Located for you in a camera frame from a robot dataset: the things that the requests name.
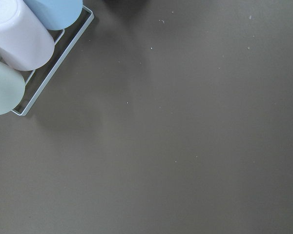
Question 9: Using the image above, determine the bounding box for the white cup rack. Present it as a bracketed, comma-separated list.
[11, 5, 95, 116]

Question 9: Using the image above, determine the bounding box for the blue cup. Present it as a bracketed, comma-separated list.
[24, 0, 83, 30]

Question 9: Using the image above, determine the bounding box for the white cup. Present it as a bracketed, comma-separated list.
[0, 62, 25, 115]

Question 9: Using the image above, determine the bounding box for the pink cup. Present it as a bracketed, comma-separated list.
[0, 0, 55, 71]

